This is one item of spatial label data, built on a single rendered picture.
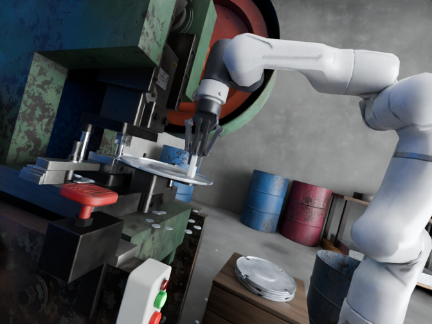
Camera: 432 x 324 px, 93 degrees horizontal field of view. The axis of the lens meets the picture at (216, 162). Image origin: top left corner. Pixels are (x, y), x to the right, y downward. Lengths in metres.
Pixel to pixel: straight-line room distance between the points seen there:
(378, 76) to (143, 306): 0.69
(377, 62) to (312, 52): 0.15
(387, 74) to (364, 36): 4.21
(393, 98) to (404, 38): 4.44
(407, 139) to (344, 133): 3.54
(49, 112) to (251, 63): 0.60
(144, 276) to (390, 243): 0.49
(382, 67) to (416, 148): 0.20
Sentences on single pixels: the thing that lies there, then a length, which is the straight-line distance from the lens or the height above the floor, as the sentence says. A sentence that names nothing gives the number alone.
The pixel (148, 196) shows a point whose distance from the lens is 0.65.
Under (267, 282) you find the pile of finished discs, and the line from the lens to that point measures 1.10.
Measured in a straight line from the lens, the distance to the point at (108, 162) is 0.69.
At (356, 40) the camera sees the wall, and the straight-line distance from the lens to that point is 4.80.
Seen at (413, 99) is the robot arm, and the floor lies 1.08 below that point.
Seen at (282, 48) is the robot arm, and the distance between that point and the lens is 0.57.
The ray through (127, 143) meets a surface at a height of 0.83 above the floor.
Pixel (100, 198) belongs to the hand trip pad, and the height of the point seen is 0.76.
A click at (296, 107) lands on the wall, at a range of 4.12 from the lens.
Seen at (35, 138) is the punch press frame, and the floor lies 0.78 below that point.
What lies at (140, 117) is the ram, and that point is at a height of 0.92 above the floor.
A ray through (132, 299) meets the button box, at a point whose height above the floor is 0.59.
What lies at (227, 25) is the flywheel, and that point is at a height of 1.51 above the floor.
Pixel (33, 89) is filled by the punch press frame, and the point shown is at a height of 0.91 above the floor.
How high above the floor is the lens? 0.85
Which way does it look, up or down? level
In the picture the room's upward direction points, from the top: 15 degrees clockwise
